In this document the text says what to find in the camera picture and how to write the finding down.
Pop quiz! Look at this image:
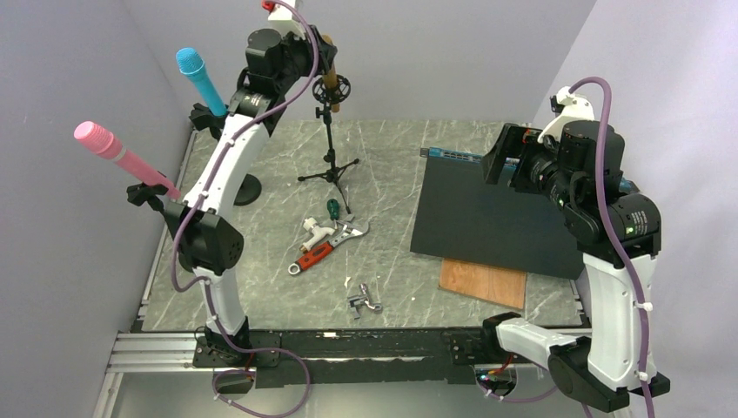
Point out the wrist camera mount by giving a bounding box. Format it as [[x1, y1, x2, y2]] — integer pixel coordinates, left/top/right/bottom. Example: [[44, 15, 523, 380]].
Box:
[[537, 86, 594, 145], [261, 1, 306, 40]]

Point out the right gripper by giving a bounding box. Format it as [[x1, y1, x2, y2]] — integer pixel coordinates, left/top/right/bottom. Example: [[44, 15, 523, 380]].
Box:
[[480, 121, 581, 212]]

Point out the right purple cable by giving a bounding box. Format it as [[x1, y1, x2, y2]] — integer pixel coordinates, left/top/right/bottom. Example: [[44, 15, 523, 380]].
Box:
[[477, 76, 659, 418]]

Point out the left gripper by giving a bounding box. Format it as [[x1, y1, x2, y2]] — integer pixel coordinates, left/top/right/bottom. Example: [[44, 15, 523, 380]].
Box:
[[276, 25, 339, 94]]

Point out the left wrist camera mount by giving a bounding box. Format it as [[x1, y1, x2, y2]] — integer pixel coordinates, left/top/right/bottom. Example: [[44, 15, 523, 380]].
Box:
[[261, 1, 306, 40]]

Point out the green handle screwdriver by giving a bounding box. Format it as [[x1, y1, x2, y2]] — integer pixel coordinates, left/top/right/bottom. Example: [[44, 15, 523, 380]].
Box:
[[326, 199, 340, 220]]

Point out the small metal clamp part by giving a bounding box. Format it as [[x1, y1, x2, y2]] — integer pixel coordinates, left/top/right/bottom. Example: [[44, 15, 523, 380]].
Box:
[[347, 283, 383, 320]]

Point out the purple cable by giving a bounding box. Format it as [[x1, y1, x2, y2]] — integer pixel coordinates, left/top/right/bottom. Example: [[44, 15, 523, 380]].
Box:
[[477, 76, 659, 418], [170, 0, 322, 418]]

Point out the black network switch box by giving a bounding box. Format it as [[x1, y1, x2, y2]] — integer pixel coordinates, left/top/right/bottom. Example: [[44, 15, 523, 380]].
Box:
[[410, 148, 585, 280]]

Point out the white plastic faucet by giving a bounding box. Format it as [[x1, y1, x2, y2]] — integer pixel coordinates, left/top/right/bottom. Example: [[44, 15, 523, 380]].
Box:
[[299, 217, 335, 253]]

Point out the gold microphone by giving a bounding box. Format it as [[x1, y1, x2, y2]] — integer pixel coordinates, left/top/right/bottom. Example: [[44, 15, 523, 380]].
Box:
[[322, 52, 340, 113]]

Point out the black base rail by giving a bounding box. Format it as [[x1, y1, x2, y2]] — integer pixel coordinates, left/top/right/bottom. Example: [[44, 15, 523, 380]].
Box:
[[191, 327, 508, 388]]

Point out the blue microphone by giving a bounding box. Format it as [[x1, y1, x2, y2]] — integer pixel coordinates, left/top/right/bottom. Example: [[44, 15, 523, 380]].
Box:
[[175, 47, 227, 117]]

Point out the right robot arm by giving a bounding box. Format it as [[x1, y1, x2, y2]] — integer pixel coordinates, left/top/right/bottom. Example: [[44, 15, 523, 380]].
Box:
[[479, 120, 670, 413]]

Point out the pink microphone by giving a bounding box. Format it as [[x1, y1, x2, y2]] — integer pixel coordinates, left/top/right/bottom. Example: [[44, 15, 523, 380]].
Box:
[[73, 121, 181, 199]]

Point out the pink mic round-base stand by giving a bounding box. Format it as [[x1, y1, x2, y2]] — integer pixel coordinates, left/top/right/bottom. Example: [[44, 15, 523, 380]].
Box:
[[126, 183, 169, 214]]

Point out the wooden board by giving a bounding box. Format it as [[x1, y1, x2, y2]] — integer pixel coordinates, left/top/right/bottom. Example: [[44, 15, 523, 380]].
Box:
[[439, 259, 527, 309]]

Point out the black tripod mic stand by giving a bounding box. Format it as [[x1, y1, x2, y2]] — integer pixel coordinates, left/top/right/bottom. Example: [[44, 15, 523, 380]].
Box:
[[298, 75, 360, 214]]

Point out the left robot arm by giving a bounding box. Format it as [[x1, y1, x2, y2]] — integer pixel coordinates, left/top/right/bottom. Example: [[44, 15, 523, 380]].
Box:
[[164, 25, 338, 366]]

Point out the blue mic round-base stand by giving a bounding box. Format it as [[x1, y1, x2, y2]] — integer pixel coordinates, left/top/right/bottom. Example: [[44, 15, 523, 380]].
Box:
[[189, 103, 262, 206]]

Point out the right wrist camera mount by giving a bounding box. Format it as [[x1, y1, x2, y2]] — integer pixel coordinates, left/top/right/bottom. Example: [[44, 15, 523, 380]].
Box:
[[537, 86, 594, 145]]

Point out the red handle adjustable wrench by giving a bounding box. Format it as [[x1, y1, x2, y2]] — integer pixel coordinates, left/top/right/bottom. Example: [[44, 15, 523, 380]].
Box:
[[287, 215, 370, 275]]

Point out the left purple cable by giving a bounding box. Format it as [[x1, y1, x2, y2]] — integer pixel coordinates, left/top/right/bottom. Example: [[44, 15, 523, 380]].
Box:
[[170, 0, 322, 418]]

